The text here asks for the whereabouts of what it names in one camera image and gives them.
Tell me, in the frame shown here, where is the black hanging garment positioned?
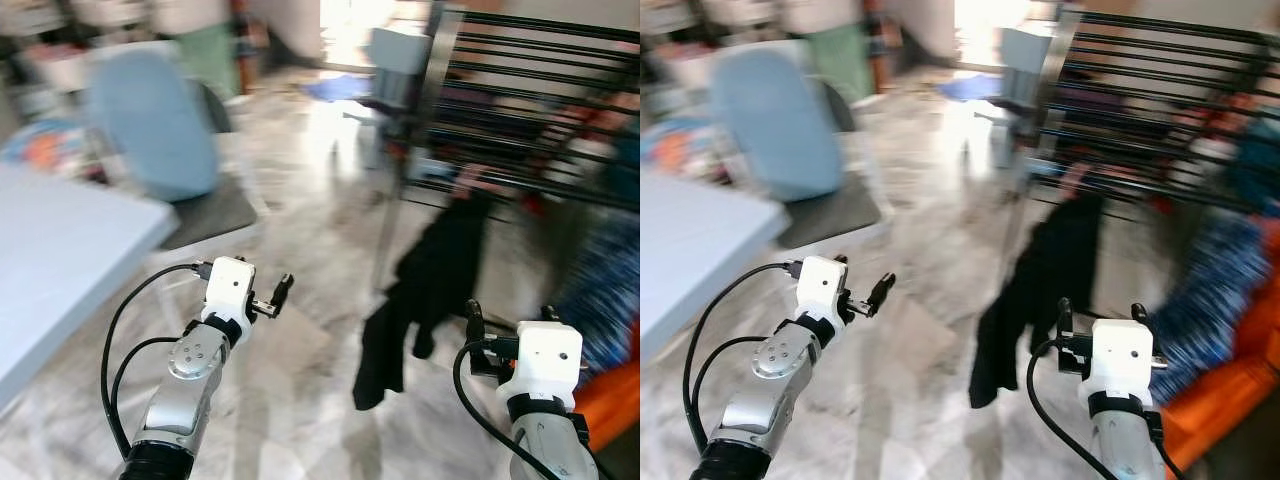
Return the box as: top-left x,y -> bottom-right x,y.
968,188 -> 1106,409
352,188 -> 498,411

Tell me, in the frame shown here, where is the blue plaid shirt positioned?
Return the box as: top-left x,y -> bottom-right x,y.
553,212 -> 641,389
1148,210 -> 1263,406

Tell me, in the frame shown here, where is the blue grey folding chair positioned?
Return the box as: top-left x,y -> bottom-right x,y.
85,45 -> 263,251
708,45 -> 896,251

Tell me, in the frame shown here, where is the colourful printed item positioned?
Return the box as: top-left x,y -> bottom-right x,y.
0,118 -> 96,183
645,118 -> 723,181

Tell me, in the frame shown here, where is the blue floor mat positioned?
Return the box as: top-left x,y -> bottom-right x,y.
300,74 -> 373,104
935,74 -> 1004,103

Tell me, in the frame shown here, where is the green cloth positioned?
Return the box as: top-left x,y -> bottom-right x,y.
178,22 -> 243,101
805,22 -> 869,101

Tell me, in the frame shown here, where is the black metal drying rack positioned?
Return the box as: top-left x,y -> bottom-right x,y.
1000,5 -> 1280,291
372,5 -> 641,296

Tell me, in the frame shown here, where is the light blue plastic kids chair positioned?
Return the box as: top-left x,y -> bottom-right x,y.
362,27 -> 433,176
995,27 -> 1061,171

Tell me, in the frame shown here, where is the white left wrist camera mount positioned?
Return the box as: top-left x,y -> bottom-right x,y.
795,255 -> 851,323
202,256 -> 257,323

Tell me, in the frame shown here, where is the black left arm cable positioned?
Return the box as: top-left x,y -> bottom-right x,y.
100,262 -> 213,459
683,262 -> 801,456

